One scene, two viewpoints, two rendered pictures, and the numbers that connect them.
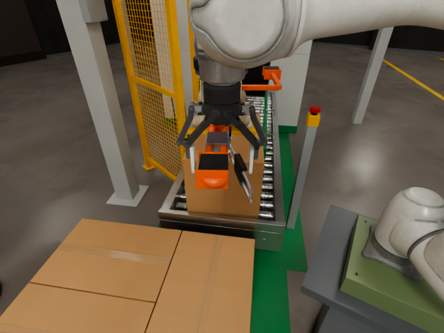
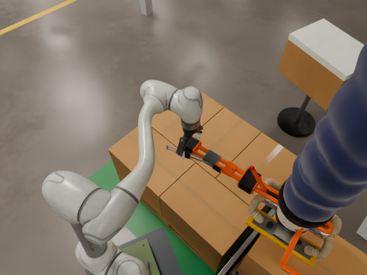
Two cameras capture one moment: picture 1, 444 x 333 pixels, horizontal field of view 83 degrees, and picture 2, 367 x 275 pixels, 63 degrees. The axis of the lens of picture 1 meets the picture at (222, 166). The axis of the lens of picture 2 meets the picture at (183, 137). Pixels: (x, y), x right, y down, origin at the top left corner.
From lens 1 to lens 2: 1.52 m
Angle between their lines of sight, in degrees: 79
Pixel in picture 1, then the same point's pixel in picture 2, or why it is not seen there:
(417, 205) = (128, 259)
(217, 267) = (215, 217)
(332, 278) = (154, 245)
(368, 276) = (138, 249)
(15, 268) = not seen: hidden behind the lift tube
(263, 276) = not seen: outside the picture
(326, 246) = (171, 263)
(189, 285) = (214, 197)
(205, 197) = not seen: hidden behind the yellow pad
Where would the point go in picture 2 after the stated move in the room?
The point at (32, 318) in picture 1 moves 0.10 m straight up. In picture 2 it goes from (238, 132) to (240, 125)
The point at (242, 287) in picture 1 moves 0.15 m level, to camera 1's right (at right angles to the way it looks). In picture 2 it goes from (195, 222) to (182, 240)
